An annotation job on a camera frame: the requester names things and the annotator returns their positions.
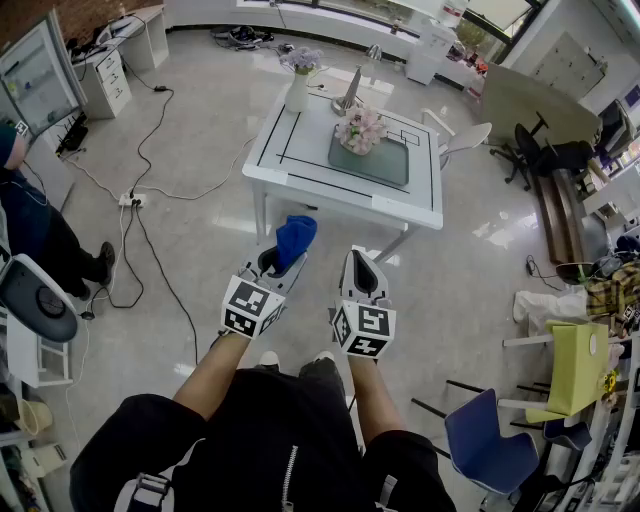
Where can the person's right forearm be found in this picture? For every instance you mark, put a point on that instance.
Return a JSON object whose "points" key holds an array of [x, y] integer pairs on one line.
{"points": [[372, 395]]}

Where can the glass door cabinet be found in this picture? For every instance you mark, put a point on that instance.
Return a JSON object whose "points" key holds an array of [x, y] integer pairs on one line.
{"points": [[37, 80]]}

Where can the white square table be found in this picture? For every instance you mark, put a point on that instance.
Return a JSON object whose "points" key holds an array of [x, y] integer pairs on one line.
{"points": [[320, 186]]}

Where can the person's white shoe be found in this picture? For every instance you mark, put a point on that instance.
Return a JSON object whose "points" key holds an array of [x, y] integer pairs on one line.
{"points": [[269, 358], [323, 356]]}

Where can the white power strip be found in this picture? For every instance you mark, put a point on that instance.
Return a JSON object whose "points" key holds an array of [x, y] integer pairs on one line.
{"points": [[131, 200]]}

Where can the brown wooden planks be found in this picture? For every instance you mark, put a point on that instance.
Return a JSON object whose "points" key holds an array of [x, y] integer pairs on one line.
{"points": [[557, 220]]}

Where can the person's left white shoe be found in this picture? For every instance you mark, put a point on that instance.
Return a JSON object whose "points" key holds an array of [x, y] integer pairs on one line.
{"points": [[269, 358]]}

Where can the blue cloth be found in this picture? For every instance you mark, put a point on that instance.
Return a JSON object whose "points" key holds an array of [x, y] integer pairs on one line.
{"points": [[296, 237]]}

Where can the yellow-green chair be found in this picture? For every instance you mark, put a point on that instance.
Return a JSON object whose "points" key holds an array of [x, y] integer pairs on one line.
{"points": [[575, 370]]}

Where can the white locker cabinet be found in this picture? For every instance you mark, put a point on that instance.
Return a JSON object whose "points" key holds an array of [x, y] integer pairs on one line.
{"points": [[570, 65]]}

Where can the green tray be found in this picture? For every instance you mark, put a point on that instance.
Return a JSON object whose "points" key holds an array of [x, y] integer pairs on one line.
{"points": [[385, 162]]}

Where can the white round dark-faced device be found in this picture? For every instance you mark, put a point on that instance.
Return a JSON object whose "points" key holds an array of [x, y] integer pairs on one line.
{"points": [[45, 300]]}

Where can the person's dark grey trousers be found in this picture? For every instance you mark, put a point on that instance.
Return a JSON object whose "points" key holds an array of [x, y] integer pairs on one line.
{"points": [[320, 372]]}

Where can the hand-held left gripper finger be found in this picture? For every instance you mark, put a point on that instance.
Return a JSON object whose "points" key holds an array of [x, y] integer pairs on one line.
{"points": [[295, 272], [262, 257]]}

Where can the white chair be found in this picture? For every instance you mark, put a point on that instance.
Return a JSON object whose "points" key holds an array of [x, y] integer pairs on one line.
{"points": [[467, 137]]}

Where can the pink flower bouquet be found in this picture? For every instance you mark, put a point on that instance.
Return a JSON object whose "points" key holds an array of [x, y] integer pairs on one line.
{"points": [[360, 131]]}

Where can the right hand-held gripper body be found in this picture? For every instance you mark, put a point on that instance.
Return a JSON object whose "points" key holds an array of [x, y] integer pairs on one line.
{"points": [[365, 327]]}

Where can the white low cabinet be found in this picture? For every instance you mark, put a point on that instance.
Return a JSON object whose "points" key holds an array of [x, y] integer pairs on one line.
{"points": [[430, 52]]}

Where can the blue chair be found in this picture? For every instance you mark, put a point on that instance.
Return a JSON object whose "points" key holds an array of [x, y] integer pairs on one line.
{"points": [[485, 445]]}

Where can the person's left forearm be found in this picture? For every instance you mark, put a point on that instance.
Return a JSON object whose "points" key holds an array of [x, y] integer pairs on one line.
{"points": [[215, 372]]}

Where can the person's right white shoe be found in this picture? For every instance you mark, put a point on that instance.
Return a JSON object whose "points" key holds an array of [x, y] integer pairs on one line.
{"points": [[323, 356]]}

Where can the white drawer cabinet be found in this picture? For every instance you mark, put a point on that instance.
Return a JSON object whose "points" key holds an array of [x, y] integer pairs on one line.
{"points": [[107, 82]]}

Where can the white bag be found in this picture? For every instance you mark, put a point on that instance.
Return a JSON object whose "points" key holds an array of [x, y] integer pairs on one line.
{"points": [[550, 310]]}

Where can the white side stool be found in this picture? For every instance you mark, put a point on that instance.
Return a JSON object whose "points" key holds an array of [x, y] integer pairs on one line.
{"points": [[25, 355]]}

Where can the white desk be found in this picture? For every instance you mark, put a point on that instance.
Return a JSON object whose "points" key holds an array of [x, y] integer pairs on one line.
{"points": [[145, 40]]}

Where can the plaid cloth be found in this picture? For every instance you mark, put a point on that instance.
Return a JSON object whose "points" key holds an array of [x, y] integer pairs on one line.
{"points": [[612, 292]]}

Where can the beige basket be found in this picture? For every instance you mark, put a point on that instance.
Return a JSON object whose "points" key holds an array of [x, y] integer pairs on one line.
{"points": [[36, 417]]}

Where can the person's black jacket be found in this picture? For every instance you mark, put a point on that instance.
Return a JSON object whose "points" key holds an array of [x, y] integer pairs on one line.
{"points": [[260, 440]]}

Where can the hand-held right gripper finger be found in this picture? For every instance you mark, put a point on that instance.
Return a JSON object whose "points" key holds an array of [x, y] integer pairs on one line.
{"points": [[381, 285], [347, 275]]}

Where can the silver desk lamp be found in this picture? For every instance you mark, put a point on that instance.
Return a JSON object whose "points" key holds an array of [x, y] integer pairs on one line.
{"points": [[352, 90]]}

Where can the black router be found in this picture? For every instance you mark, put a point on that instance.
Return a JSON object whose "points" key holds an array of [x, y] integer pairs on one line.
{"points": [[72, 137]]}

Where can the white vase with purple flowers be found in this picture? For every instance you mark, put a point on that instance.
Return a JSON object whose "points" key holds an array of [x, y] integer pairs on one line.
{"points": [[297, 92]]}

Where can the beige round table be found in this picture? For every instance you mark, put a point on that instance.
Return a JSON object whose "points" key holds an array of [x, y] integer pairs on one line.
{"points": [[525, 100]]}

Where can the black office chair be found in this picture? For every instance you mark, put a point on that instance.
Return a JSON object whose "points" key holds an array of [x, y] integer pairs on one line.
{"points": [[530, 147]]}

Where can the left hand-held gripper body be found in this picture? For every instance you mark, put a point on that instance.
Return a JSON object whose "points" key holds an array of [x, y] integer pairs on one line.
{"points": [[252, 310]]}

